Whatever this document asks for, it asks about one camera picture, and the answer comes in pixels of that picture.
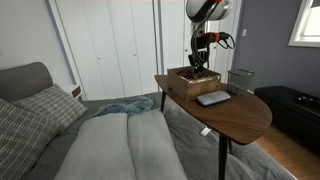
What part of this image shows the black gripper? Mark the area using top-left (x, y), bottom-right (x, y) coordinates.
top-left (188, 33), bottom-right (214, 75)

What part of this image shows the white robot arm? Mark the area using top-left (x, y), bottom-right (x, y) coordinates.
top-left (186, 0), bottom-right (235, 76)

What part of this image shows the brown cardboard box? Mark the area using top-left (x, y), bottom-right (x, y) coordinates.
top-left (167, 66), bottom-right (221, 101)

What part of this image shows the gray flat case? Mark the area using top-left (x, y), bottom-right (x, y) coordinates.
top-left (196, 90), bottom-right (231, 106)

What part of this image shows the brown wooden side table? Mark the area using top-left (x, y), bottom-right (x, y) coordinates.
top-left (154, 75), bottom-right (272, 180)

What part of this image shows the white remote control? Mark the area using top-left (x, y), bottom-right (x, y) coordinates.
top-left (200, 126), bottom-right (212, 136)

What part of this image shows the blue crumpled cloth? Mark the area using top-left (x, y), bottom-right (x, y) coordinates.
top-left (92, 96), bottom-right (153, 117)

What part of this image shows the black bench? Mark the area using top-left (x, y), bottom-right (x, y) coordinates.
top-left (254, 86), bottom-right (320, 155)

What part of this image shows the light gray long pillow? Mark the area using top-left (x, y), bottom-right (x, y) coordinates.
top-left (54, 113), bottom-right (136, 180)

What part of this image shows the white wooden nightstand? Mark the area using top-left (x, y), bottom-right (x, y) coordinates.
top-left (62, 85), bottom-right (82, 99)

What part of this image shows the plaid gray cushion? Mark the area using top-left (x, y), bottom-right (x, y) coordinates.
top-left (13, 84), bottom-right (87, 132)

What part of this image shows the gray bed headboard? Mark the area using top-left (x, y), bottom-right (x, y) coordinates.
top-left (0, 62), bottom-right (53, 102)

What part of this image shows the patterned dark gray cushion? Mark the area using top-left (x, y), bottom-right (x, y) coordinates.
top-left (0, 99), bottom-right (59, 180)

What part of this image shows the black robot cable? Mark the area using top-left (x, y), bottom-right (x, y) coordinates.
top-left (190, 0), bottom-right (236, 73)

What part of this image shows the white light switch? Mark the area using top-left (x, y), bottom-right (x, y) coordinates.
top-left (242, 29), bottom-right (247, 36)

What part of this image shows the white window frame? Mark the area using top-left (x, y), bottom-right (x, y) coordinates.
top-left (289, 0), bottom-right (320, 48)

